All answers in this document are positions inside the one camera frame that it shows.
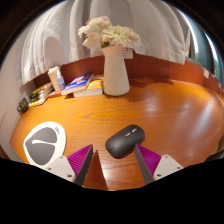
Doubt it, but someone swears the round white grey mouse pad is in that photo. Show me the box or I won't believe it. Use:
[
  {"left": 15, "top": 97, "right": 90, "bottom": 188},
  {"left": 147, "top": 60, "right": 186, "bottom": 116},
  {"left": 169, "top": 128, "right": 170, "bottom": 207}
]
[{"left": 22, "top": 121, "right": 67, "bottom": 167}]

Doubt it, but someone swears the clear spray bottle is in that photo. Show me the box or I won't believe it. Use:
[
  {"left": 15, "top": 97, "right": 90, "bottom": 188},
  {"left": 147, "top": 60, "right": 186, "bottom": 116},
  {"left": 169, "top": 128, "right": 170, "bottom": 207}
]
[{"left": 56, "top": 74, "right": 66, "bottom": 91}]

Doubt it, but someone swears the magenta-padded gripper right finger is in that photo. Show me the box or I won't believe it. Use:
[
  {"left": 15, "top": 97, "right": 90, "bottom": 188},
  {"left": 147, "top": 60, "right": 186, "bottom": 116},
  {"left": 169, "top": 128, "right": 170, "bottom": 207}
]
[{"left": 134, "top": 143, "right": 184, "bottom": 185}]

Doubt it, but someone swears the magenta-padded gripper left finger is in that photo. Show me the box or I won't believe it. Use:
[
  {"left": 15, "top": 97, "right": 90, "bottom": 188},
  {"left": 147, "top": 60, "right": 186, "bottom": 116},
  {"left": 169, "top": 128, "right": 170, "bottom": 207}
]
[{"left": 43, "top": 143, "right": 94, "bottom": 187}]

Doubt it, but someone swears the black computer mouse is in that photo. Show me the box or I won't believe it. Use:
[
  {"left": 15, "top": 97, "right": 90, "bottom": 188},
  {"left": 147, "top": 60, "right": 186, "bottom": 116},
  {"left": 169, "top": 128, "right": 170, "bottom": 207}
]
[{"left": 104, "top": 124, "right": 146, "bottom": 159}]

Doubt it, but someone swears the white tumbler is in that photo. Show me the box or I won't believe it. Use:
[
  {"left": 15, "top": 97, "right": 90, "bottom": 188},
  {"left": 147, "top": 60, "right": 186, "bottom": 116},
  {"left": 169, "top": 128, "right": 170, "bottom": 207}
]
[{"left": 47, "top": 65, "right": 62, "bottom": 92}]

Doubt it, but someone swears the white flower bouquet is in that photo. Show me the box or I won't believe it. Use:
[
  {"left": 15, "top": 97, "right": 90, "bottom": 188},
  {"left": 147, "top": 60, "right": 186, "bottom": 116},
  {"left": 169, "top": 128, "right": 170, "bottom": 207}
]
[{"left": 77, "top": 15, "right": 142, "bottom": 50}]

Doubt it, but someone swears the yellow white book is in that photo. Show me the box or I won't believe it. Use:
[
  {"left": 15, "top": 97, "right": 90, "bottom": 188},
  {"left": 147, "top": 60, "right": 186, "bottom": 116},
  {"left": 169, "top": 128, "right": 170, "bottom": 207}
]
[{"left": 27, "top": 94, "right": 51, "bottom": 108}]

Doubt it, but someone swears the red book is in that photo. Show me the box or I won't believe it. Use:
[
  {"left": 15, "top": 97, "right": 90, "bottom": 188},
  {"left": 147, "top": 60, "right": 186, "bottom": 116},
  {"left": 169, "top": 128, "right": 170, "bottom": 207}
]
[{"left": 47, "top": 89, "right": 64, "bottom": 99}]

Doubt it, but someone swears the yellow black cover book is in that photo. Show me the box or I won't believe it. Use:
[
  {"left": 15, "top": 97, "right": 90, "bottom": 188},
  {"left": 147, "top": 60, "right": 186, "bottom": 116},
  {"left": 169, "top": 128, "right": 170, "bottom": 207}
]
[{"left": 31, "top": 81, "right": 54, "bottom": 96}]

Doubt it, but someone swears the dark framed window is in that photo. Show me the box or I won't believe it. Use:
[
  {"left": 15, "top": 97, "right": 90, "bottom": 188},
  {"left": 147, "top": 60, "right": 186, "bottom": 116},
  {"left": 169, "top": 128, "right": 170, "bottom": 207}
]
[{"left": 186, "top": 9, "right": 224, "bottom": 84}]

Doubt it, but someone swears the white ceramic vase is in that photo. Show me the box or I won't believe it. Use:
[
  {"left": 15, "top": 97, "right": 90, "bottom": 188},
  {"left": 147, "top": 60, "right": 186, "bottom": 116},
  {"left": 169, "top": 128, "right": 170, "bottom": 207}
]
[{"left": 101, "top": 45, "right": 131, "bottom": 97}]

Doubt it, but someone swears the dark mug with green top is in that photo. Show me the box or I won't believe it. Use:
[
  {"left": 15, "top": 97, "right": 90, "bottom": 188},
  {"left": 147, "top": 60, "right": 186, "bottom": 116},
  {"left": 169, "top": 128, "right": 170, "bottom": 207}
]
[{"left": 16, "top": 97, "right": 30, "bottom": 114}]

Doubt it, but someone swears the blue cover book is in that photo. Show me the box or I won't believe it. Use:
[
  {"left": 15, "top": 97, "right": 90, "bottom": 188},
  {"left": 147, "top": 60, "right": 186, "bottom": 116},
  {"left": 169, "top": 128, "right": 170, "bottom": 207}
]
[{"left": 61, "top": 73, "right": 95, "bottom": 97}]

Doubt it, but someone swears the white curtain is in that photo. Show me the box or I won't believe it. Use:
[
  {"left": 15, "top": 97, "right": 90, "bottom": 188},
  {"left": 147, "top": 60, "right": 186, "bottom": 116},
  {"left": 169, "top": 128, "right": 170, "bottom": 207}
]
[{"left": 19, "top": 0, "right": 193, "bottom": 86}]

